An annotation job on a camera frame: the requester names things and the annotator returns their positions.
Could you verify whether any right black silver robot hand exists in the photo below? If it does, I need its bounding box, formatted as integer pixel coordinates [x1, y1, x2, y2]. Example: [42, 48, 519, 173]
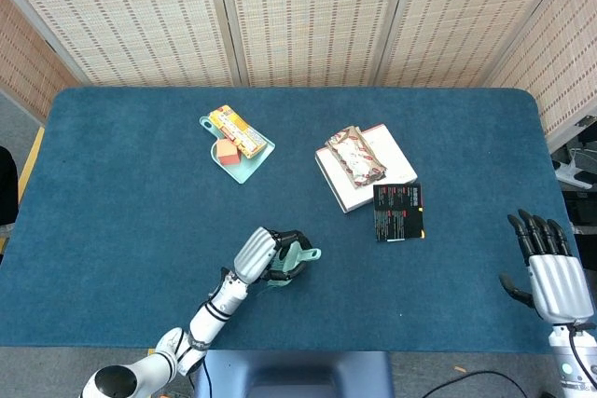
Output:
[498, 209, 597, 324]

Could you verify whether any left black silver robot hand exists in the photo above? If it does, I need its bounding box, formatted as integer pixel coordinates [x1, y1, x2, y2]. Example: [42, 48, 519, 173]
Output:
[232, 226, 312, 285]

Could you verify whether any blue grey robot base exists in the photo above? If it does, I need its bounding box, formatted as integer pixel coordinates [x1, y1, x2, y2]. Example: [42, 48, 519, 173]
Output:
[193, 350, 396, 398]

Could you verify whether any mint green dustpan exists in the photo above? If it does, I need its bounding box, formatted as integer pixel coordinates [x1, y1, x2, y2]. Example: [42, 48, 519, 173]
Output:
[199, 114, 276, 185]

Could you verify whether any orange block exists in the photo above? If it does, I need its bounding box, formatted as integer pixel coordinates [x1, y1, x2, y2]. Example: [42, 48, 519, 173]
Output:
[215, 138, 242, 167]

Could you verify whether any white book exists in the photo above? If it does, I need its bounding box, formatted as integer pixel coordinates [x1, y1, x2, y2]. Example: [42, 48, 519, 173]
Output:
[314, 123, 419, 214]

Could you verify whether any blue felt table cover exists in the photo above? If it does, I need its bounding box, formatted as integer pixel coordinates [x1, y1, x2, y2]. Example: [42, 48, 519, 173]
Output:
[0, 86, 597, 354]

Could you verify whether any yellow snack package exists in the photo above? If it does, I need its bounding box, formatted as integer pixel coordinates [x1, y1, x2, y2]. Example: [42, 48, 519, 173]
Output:
[207, 104, 267, 159]

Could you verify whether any crumpled silver brown wrapper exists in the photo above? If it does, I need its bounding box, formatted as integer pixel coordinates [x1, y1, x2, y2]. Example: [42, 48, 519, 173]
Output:
[325, 125, 388, 190]

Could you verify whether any black printed card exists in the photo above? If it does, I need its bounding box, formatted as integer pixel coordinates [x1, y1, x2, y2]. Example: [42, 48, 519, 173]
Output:
[372, 183, 426, 243]

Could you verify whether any woven folding screen panel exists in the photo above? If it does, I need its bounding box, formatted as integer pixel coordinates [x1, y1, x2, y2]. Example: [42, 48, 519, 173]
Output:
[488, 0, 597, 150]
[372, 0, 597, 89]
[215, 0, 415, 89]
[0, 0, 81, 124]
[0, 0, 243, 88]

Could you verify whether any yellow floor tape strip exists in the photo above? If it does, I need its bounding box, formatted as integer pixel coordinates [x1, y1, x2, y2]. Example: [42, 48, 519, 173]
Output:
[17, 126, 46, 206]

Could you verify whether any black fabric object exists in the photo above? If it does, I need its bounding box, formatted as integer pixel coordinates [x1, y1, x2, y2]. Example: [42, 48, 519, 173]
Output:
[0, 144, 20, 226]

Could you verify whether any black floor cable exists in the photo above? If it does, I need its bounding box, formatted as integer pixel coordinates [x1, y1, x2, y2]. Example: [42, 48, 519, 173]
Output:
[422, 369, 545, 398]

